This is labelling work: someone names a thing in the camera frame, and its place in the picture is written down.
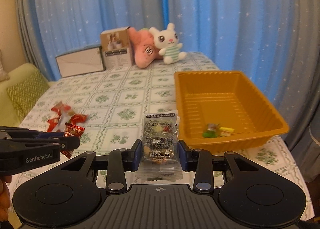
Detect red snack wrapper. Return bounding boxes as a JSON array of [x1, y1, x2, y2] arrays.
[[69, 114, 87, 125], [51, 101, 75, 116], [60, 123, 85, 159]]

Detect clear mixed nuts snack packet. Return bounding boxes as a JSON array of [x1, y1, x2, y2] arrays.
[[136, 110, 183, 183]]

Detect left hand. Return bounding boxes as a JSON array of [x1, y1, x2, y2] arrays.
[[0, 176, 12, 222]]

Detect green candy in tray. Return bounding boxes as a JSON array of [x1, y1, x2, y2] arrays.
[[202, 123, 220, 138]]

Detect light green sofa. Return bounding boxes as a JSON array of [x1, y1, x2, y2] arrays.
[[1, 63, 54, 127]]

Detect yellow candy in tray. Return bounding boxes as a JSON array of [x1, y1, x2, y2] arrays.
[[219, 127, 235, 137]]

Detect green zigzag cushion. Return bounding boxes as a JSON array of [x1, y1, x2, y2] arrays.
[[6, 70, 49, 122]]

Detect floral checked tablecloth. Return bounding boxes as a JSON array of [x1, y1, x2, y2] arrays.
[[20, 53, 315, 220]]

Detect orange plastic tray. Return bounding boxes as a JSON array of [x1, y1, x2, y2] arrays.
[[174, 71, 289, 153]]

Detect flat white green box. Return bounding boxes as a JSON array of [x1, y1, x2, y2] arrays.
[[56, 47, 105, 78]]

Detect pink star plush toy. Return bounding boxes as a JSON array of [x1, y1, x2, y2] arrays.
[[128, 27, 163, 69]]

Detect tall brown product box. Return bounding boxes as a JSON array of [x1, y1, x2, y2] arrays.
[[100, 27, 134, 68]]

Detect white bunny plush toy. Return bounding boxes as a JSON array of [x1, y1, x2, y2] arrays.
[[149, 23, 187, 65]]

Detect blue star curtain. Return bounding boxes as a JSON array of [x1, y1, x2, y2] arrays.
[[16, 0, 319, 180]]

